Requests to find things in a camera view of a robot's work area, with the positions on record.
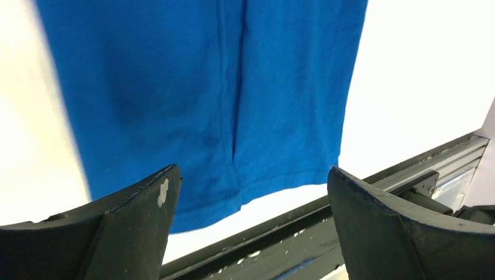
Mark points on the aluminium rail frame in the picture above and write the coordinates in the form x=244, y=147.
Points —
x=442, y=174

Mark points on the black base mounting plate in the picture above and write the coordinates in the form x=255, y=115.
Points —
x=297, y=238

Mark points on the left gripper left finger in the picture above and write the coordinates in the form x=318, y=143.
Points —
x=120, y=236

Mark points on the blue printed t-shirt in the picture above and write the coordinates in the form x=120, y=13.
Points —
x=246, y=97

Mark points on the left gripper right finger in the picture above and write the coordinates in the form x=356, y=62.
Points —
x=384, y=236

